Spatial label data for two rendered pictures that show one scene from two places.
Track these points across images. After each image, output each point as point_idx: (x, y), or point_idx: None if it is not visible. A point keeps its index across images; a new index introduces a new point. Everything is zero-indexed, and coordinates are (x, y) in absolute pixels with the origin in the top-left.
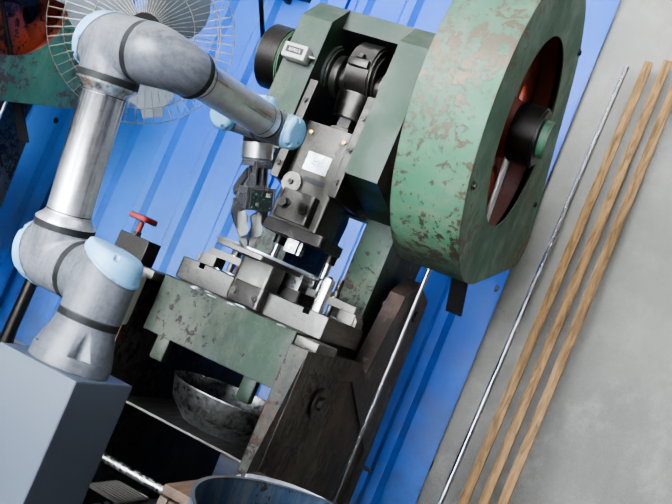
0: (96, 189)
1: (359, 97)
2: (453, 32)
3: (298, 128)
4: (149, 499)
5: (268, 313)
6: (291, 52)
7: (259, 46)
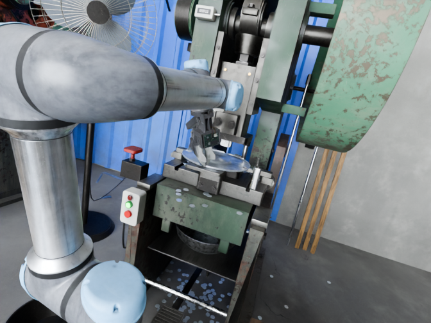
0: (76, 223)
1: (253, 38)
2: None
3: (239, 93)
4: (176, 259)
5: (224, 193)
6: (202, 13)
7: (176, 11)
